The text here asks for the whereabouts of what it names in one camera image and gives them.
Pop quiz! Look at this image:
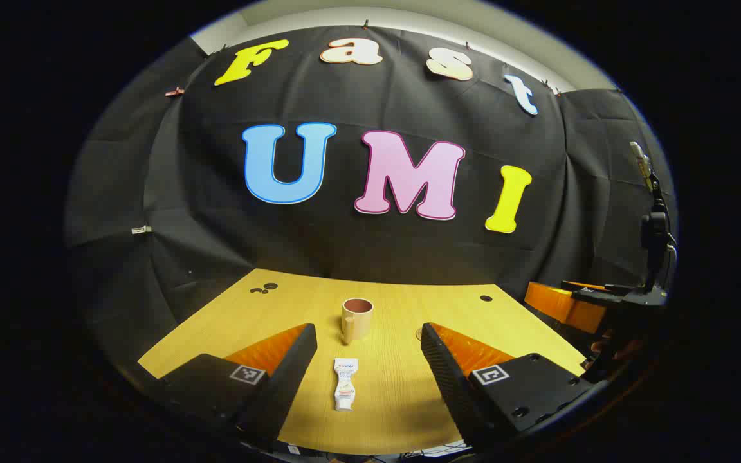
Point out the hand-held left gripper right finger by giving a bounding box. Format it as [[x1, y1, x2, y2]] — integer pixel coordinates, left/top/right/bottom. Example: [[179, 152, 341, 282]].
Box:
[[420, 323, 593, 451]]

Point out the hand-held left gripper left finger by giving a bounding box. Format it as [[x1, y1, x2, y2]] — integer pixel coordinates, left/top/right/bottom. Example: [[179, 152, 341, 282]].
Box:
[[142, 323, 318, 449]]

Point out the white toothpaste tube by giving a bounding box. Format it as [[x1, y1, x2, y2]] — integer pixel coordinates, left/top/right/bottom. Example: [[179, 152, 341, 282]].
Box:
[[333, 358, 359, 412]]

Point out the beige cup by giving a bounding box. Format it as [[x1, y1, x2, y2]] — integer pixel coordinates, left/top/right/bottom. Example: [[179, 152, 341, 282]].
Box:
[[342, 298, 374, 345]]

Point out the wooden desktop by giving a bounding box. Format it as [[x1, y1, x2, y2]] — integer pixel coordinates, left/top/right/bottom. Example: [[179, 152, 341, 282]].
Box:
[[138, 269, 587, 456]]

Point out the black backdrop cloth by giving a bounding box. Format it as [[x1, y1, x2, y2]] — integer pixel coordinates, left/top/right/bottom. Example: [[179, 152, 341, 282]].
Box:
[[65, 26, 677, 361]]

